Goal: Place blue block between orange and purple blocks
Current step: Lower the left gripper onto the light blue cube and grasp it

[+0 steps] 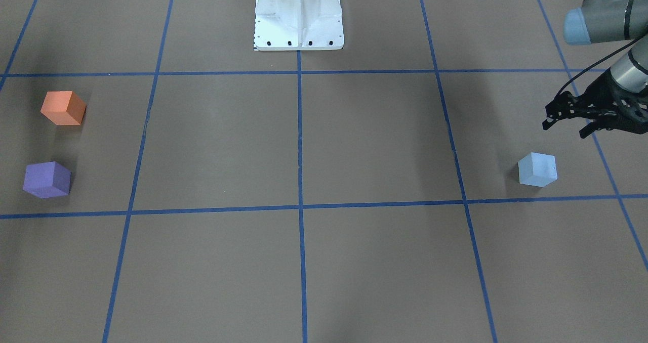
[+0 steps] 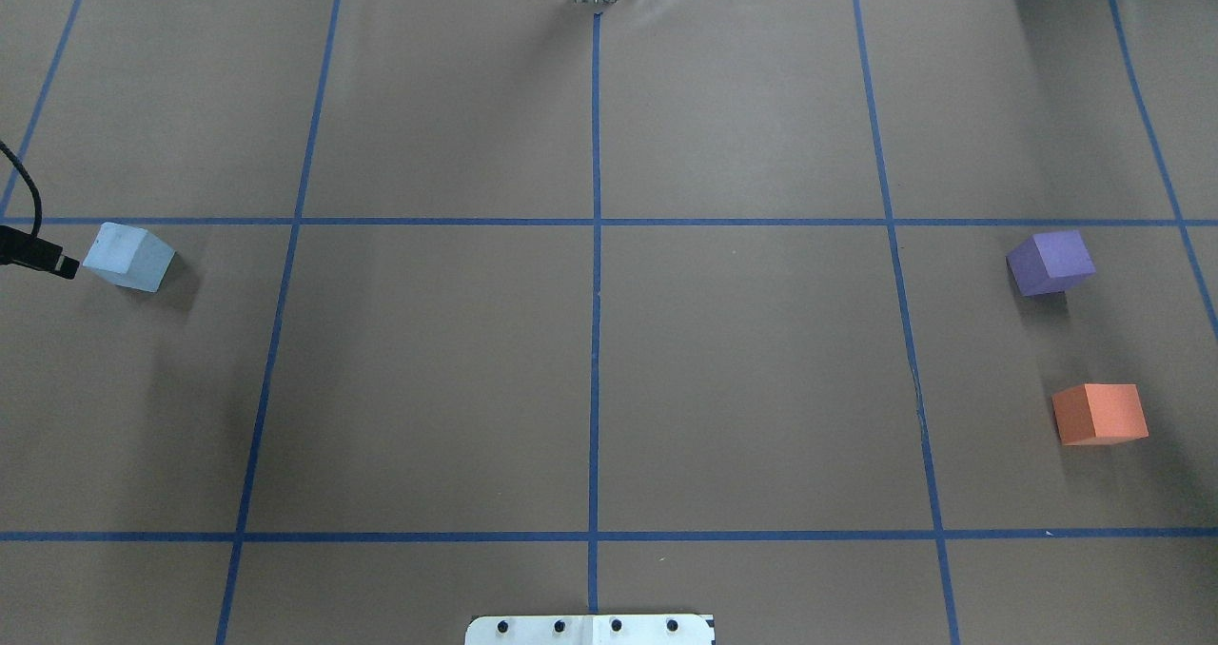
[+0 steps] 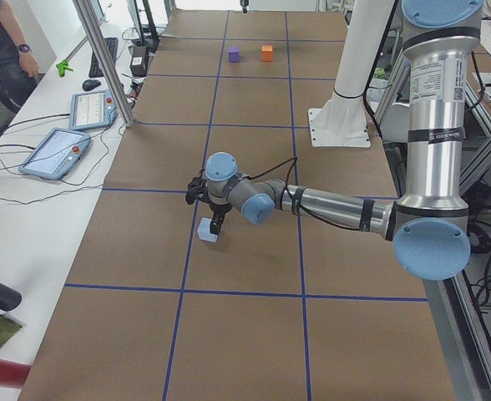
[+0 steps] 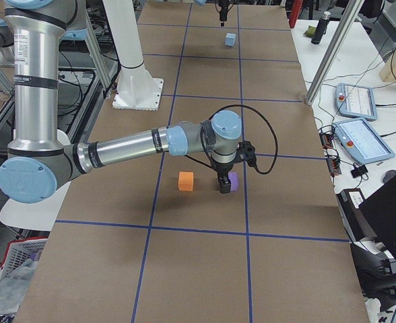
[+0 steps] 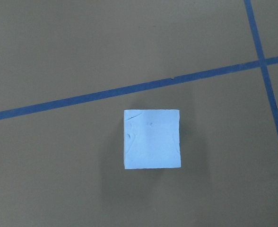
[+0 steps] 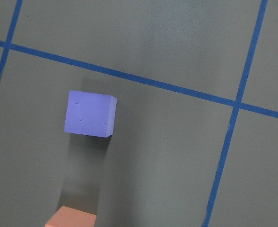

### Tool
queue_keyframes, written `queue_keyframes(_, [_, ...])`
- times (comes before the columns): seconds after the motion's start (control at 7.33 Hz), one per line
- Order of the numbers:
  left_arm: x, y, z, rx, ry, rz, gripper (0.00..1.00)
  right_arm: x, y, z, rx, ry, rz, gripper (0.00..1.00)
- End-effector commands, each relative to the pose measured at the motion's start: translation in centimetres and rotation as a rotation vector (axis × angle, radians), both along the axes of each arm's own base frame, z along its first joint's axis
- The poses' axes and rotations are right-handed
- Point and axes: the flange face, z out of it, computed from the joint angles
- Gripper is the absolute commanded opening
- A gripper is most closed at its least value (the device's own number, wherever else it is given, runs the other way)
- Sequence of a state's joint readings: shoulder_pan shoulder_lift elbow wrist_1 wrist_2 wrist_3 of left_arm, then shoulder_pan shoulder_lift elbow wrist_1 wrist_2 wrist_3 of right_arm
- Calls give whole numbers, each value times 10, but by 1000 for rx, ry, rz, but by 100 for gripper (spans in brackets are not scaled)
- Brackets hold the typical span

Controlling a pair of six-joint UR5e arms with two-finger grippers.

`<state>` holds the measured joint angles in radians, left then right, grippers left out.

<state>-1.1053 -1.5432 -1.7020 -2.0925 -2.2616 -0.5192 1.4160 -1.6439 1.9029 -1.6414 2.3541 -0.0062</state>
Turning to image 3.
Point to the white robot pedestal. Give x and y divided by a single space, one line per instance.
342 121

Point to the teach pendant tablet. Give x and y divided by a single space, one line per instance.
92 110
56 154

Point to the red cylinder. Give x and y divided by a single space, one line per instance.
13 375

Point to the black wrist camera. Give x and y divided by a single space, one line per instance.
196 189

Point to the aluminium frame post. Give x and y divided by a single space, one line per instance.
96 40

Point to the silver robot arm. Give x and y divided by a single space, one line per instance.
427 225

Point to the green plastic clamp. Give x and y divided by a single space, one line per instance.
63 67

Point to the black computer mouse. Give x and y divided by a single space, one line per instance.
90 84

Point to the person in grey clothes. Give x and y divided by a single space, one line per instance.
18 66

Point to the orange foam block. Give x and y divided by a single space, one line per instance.
267 53

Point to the brown paper table cover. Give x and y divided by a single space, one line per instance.
291 309

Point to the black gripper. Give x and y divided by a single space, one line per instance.
218 208

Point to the near teach pendant tablet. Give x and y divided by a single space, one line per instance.
56 154

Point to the purple foam block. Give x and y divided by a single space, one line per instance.
233 54

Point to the far teach pendant tablet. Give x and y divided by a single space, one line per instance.
92 110

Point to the black power adapter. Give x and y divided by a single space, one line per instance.
139 61

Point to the light blue foam block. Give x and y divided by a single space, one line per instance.
203 231

